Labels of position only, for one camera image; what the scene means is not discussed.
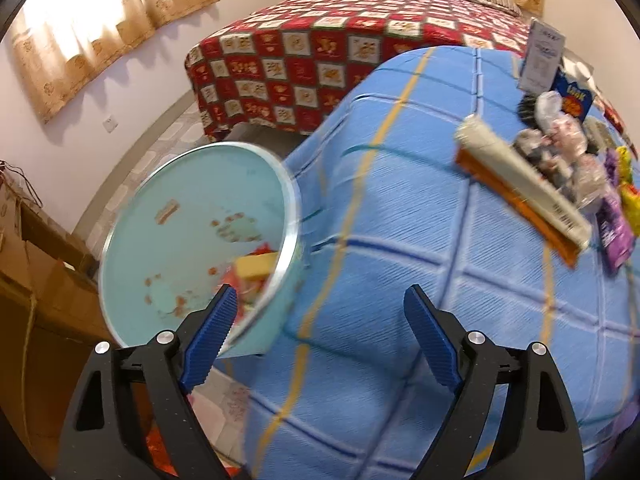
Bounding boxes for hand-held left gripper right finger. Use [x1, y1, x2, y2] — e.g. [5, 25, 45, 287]
[402, 284, 586, 480]

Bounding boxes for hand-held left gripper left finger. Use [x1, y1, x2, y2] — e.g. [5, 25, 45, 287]
[54, 284, 240, 480]

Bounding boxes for yellow sponge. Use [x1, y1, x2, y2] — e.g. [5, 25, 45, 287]
[235, 252, 281, 281]

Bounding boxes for teal round bin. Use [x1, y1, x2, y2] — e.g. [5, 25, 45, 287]
[98, 141, 307, 361]

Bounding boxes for white and orange long box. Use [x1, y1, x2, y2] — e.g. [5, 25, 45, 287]
[455, 115, 593, 268]

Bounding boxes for purple wrapper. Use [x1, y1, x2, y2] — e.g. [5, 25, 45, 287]
[597, 147, 638, 273]

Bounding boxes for yellow plastic wrapper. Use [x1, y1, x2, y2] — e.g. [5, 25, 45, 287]
[620, 182, 640, 238]
[614, 145, 636, 186]

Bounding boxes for clear plastic bag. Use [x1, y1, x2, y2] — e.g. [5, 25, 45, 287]
[534, 91, 568, 128]

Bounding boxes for blue checked tablecloth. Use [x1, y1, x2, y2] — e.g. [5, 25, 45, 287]
[240, 46, 640, 480]

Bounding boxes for cardboard boxes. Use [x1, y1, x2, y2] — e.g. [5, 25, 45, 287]
[0, 180, 116, 461]

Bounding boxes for clear packet of dark pieces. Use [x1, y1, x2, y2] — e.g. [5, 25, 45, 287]
[582, 116, 618, 156]

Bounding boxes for red checked bedspread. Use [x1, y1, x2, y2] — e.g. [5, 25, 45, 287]
[185, 0, 626, 143]

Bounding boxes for blue drink carton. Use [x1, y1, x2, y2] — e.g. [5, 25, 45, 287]
[552, 57, 598, 122]

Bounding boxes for grey and white milk carton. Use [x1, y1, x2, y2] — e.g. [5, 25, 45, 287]
[516, 18, 567, 95]

